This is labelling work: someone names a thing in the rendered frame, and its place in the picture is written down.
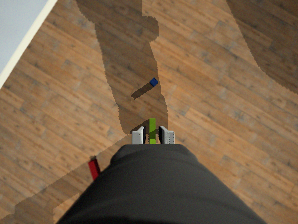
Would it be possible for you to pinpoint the lime green rod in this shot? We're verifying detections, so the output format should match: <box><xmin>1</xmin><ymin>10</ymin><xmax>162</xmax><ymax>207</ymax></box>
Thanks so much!
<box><xmin>149</xmin><ymin>118</ymin><xmax>156</xmax><ymax>144</ymax></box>

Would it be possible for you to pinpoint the red rod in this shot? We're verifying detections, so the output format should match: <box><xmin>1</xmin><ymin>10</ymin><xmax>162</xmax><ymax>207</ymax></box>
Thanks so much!
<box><xmin>88</xmin><ymin>158</ymin><xmax>101</xmax><ymax>181</ymax></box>

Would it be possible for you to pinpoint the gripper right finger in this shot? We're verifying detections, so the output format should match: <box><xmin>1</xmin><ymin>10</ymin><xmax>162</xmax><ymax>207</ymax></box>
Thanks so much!
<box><xmin>159</xmin><ymin>126</ymin><xmax>174</xmax><ymax>144</ymax></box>

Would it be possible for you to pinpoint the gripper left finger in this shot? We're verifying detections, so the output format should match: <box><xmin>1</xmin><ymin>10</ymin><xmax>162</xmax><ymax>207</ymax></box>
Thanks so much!
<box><xmin>132</xmin><ymin>126</ymin><xmax>146</xmax><ymax>144</ymax></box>

